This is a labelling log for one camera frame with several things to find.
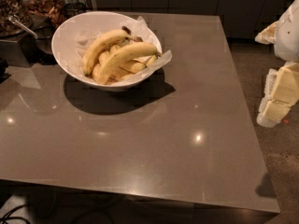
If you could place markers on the yellow banana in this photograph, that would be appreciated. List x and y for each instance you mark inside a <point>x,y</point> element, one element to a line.
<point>98,45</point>
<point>123,70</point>
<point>123,55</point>

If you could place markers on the white paper bowl liner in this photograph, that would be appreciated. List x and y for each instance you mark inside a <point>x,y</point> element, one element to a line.
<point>151,65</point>

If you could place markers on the glass jar with granola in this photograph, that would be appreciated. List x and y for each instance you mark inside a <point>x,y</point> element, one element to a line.
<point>16,9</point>

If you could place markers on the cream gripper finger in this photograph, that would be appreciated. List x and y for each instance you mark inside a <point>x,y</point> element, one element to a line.
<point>271,113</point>

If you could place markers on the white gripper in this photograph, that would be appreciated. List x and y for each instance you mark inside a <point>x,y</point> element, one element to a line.
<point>288,36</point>

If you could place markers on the white ceramic bowl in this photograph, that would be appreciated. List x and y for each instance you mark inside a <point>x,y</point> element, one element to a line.
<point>72,38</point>

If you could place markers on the metal scoop handle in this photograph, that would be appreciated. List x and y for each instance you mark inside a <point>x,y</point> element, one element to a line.
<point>16,21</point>

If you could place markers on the glass jar with nuts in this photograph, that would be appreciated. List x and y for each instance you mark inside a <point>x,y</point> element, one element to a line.
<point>52,9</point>

